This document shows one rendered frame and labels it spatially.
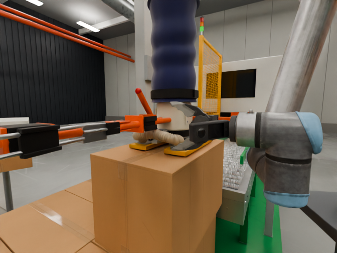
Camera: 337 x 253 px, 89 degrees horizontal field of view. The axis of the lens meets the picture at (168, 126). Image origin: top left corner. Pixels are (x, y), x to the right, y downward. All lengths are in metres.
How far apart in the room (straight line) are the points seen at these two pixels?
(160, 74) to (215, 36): 10.21
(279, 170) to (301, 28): 0.38
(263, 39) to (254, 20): 1.06
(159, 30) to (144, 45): 1.56
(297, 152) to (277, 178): 0.07
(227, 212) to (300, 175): 0.88
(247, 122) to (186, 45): 0.48
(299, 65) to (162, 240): 0.65
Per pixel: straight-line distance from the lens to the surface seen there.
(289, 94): 0.59
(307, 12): 0.65
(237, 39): 10.64
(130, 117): 0.62
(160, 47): 0.81
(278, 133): 0.44
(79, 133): 0.45
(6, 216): 1.38
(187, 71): 0.78
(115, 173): 0.69
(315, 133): 0.45
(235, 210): 1.28
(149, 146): 0.77
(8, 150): 0.40
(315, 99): 10.26
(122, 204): 0.72
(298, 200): 0.50
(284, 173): 0.47
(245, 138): 0.45
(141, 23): 2.50
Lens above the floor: 1.14
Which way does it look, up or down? 7 degrees down
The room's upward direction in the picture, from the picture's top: straight up
